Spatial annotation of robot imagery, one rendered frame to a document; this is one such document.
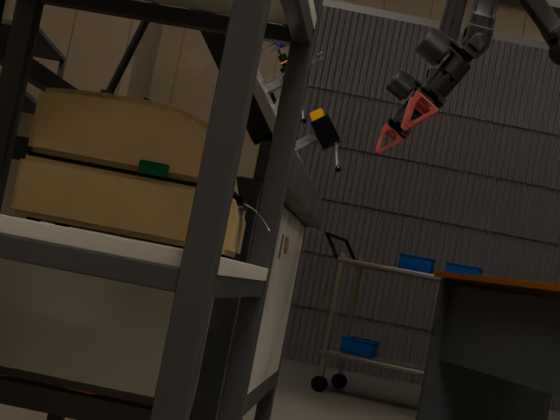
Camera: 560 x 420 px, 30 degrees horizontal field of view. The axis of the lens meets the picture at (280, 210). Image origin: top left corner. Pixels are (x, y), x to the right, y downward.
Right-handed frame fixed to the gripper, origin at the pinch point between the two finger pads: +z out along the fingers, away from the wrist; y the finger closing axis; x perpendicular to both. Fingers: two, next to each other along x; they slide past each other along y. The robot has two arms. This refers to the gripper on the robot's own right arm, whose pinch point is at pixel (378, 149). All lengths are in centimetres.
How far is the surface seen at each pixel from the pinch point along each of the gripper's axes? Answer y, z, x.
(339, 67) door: -574, -130, -56
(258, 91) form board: 116, 25, -24
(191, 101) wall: -579, -28, -132
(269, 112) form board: 116, 27, -20
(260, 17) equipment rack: 180, 28, -22
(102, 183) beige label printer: 148, 53, -28
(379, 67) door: -574, -152, -31
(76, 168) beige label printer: 147, 54, -32
